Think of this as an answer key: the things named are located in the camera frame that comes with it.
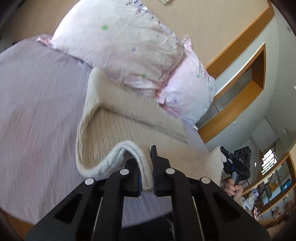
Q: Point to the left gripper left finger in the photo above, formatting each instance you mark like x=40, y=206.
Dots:
x=93, y=210

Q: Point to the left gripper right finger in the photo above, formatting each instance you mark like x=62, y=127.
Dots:
x=201, y=209

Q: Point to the beige cable-knit sweater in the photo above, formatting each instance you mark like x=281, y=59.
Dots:
x=118, y=124

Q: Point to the person's right hand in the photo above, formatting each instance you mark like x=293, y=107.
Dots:
x=232, y=190

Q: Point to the wooden display shelf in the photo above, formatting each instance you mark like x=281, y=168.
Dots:
x=269, y=190

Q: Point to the rear pink tree-print pillow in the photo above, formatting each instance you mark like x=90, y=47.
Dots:
x=190, y=90

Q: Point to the lavender bed sheet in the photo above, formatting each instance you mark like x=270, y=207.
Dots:
x=43, y=94

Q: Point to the front pink floral pillow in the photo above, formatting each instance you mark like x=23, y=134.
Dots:
x=122, y=38

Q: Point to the window with wooden frame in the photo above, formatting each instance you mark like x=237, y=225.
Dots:
x=269, y=159

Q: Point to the wooden wall shelf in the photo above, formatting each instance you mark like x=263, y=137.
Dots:
x=245, y=87

